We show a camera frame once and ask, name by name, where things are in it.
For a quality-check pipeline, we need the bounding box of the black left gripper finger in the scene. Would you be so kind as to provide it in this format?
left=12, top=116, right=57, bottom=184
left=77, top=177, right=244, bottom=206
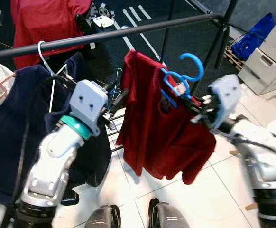
left=112, top=88, right=131, bottom=114
left=104, top=79, right=121, bottom=96

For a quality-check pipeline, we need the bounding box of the blue plastic hanger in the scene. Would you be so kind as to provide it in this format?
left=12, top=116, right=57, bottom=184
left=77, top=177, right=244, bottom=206
left=159, top=52, right=205, bottom=109

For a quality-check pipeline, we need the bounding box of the dark red T-shirt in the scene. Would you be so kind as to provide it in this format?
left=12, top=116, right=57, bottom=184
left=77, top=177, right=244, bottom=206
left=115, top=50, right=218, bottom=185

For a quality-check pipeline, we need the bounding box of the black metal clothes rack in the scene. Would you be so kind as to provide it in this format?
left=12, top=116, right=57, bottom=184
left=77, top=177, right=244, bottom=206
left=0, top=0, right=240, bottom=152

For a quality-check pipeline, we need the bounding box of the wooden pallet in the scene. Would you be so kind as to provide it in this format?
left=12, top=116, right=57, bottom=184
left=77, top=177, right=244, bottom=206
left=223, top=45, right=245, bottom=72

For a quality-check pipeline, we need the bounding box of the white electronic device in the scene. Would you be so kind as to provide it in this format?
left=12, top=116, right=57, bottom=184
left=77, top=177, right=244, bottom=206
left=92, top=14, right=115, bottom=28

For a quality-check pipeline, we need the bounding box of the grey drawer cabinet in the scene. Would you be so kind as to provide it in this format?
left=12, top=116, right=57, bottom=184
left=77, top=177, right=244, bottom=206
left=238, top=7, right=276, bottom=95

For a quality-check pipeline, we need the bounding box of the blue cloth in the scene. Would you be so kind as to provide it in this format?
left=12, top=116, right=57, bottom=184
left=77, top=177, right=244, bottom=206
left=230, top=13, right=276, bottom=60

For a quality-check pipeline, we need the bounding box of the red cloth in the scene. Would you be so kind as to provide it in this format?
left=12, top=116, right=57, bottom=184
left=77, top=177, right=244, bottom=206
left=10, top=0, right=93, bottom=69

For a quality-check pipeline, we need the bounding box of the navy shirt gold print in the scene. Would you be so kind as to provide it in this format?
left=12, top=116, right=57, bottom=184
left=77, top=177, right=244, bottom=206
left=0, top=52, right=112, bottom=207

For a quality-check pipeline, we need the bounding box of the silver robot left leg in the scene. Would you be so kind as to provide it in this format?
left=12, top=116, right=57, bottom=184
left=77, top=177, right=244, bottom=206
left=84, top=205, right=120, bottom=228

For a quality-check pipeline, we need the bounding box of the silver robot leg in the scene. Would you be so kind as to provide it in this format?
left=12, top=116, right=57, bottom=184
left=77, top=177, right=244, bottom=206
left=147, top=199, right=191, bottom=228
left=84, top=205, right=120, bottom=228

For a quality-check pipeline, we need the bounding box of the silver robot right leg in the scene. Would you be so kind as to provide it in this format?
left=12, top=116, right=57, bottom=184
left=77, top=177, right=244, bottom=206
left=147, top=199, right=191, bottom=228

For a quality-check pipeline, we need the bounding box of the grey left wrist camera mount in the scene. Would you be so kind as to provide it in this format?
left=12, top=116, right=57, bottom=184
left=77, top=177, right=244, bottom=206
left=69, top=80, right=109, bottom=137

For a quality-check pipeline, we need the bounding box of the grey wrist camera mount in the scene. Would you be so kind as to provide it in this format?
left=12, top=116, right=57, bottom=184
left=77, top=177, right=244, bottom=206
left=207, top=75, right=243, bottom=130
left=69, top=80, right=109, bottom=137

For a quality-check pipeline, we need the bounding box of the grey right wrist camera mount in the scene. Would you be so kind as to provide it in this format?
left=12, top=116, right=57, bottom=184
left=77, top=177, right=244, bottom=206
left=207, top=75, right=243, bottom=130

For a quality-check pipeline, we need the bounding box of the white wire hanger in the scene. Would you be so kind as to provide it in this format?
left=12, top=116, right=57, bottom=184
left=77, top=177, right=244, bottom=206
left=37, top=40, right=68, bottom=113

